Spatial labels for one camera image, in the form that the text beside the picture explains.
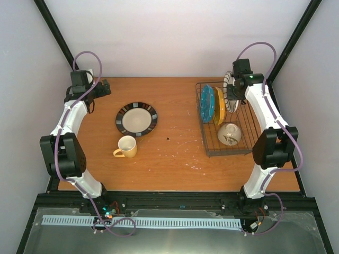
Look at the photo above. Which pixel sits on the right controller board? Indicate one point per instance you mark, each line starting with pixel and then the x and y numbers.
pixel 260 216

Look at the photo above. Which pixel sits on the black rimmed striped plate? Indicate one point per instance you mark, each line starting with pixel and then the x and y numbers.
pixel 136 119

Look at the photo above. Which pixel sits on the black aluminium frame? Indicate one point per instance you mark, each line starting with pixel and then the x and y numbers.
pixel 173 201

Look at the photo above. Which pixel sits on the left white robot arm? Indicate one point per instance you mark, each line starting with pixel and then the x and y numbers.
pixel 62 153

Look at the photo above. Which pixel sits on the left controller board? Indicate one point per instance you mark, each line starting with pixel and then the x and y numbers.
pixel 111 210

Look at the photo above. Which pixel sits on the teal polka dot plate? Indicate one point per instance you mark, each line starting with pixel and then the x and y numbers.
pixel 207 103

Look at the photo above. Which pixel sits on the white blue striped plate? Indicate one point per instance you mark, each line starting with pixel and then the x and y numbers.
pixel 230 102

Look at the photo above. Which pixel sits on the yellow plate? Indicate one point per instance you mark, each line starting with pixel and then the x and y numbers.
pixel 220 110

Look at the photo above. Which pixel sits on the yellow mug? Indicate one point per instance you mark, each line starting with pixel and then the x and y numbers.
pixel 127 147

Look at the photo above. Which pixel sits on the controller board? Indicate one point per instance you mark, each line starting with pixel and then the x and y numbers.
pixel 260 216
pixel 111 210

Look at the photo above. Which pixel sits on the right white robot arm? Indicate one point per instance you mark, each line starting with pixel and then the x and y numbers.
pixel 277 141

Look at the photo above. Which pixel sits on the white ceramic bowl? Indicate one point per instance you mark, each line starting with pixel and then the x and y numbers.
pixel 229 134

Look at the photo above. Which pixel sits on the black wire dish rack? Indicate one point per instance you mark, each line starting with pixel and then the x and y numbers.
pixel 244 117

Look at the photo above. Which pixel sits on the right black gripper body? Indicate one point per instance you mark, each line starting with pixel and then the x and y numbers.
pixel 234 94

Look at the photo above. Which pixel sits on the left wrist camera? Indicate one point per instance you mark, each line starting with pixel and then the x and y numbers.
pixel 91 80

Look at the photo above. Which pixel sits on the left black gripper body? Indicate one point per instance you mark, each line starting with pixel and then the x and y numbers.
pixel 98 93

